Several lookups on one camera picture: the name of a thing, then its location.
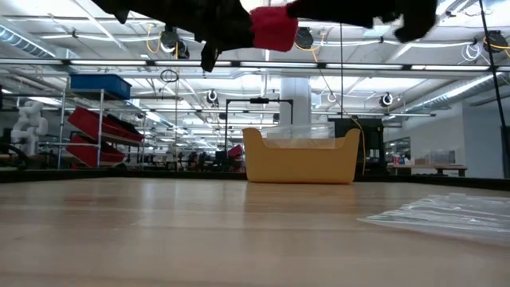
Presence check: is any red bandage strip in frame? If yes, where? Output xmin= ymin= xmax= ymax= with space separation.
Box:
xmin=249 ymin=4 xmax=300 ymax=53

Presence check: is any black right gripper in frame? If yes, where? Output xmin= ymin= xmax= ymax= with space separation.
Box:
xmin=285 ymin=0 xmax=440 ymax=45

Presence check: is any clear plastic bag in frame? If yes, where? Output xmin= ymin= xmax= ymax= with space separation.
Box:
xmin=356 ymin=192 xmax=510 ymax=247
xmin=260 ymin=122 xmax=337 ymax=151

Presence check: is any black aluminium table frame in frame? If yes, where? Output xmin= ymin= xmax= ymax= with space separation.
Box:
xmin=0 ymin=168 xmax=510 ymax=192

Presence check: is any red plastic shelf bin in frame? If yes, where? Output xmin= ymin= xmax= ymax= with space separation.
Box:
xmin=67 ymin=105 xmax=145 ymax=147
xmin=65 ymin=133 xmax=127 ymax=169

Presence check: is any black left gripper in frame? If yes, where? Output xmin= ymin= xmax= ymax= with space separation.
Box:
xmin=91 ymin=0 xmax=257 ymax=74

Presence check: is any small red object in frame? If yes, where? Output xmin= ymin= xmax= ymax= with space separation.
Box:
xmin=227 ymin=143 xmax=245 ymax=160

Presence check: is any yellow plastic bin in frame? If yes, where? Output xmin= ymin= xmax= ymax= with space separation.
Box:
xmin=241 ymin=127 xmax=362 ymax=186

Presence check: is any thin black pole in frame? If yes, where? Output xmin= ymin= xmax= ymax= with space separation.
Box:
xmin=477 ymin=0 xmax=510 ymax=179

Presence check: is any black cabinet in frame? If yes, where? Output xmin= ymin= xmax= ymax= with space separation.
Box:
xmin=327 ymin=116 xmax=386 ymax=179

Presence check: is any yellow hanging cable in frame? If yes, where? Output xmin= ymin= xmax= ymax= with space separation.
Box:
xmin=294 ymin=41 xmax=367 ymax=177

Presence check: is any white robot figure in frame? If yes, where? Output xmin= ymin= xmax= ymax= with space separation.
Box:
xmin=10 ymin=100 xmax=49 ymax=157

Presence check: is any metal shelf rack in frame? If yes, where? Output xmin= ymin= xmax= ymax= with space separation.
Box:
xmin=39 ymin=75 xmax=147 ymax=171

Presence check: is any blue plastic shelf bin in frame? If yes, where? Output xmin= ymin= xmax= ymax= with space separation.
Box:
xmin=69 ymin=73 xmax=132 ymax=101

